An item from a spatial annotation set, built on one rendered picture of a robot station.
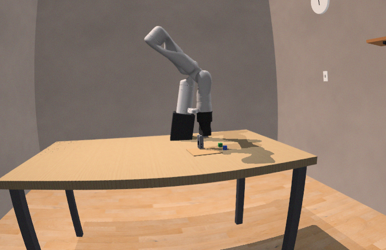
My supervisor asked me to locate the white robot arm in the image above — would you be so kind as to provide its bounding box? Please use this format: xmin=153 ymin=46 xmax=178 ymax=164
xmin=144 ymin=26 xmax=211 ymax=115

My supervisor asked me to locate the tan square mat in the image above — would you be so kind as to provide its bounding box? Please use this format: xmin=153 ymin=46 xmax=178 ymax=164
xmin=186 ymin=147 xmax=222 ymax=156

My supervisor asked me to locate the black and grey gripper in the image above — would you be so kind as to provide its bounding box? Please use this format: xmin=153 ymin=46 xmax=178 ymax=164
xmin=188 ymin=102 xmax=212 ymax=149

